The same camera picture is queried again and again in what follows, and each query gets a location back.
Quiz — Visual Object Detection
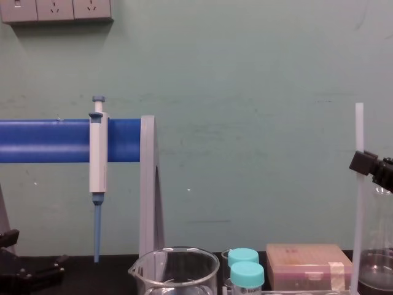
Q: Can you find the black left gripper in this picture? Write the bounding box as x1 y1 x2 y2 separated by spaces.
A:
0 229 69 295

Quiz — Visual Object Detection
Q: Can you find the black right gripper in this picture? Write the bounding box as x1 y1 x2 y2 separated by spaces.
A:
348 150 393 195

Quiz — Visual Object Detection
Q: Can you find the white stirring rod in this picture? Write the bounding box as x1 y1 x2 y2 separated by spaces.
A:
349 102 365 295

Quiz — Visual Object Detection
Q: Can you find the grey pipette stand upright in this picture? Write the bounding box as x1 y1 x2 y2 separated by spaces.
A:
139 114 167 262
0 183 10 236

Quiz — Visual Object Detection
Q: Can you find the clear glass conical flask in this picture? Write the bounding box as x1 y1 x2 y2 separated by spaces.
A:
357 184 393 295

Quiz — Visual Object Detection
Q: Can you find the blue pipette stand bar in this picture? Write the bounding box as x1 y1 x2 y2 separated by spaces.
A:
0 119 144 164

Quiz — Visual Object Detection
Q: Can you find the white and blue pipette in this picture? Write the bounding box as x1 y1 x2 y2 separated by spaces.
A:
88 95 109 264

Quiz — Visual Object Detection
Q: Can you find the pink pipette tip box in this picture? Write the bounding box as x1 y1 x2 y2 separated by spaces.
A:
265 243 354 291

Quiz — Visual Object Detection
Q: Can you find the teal capped sample tube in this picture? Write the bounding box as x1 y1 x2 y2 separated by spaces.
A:
230 261 265 295
227 248 260 269

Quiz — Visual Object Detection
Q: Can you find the large clear glass beaker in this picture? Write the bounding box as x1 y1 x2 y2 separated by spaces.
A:
128 245 221 295

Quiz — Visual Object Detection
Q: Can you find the small clear glass beaker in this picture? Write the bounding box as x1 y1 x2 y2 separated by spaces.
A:
220 249 235 288

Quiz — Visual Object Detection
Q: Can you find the grey wall socket panel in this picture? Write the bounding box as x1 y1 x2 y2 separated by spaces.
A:
0 0 115 25

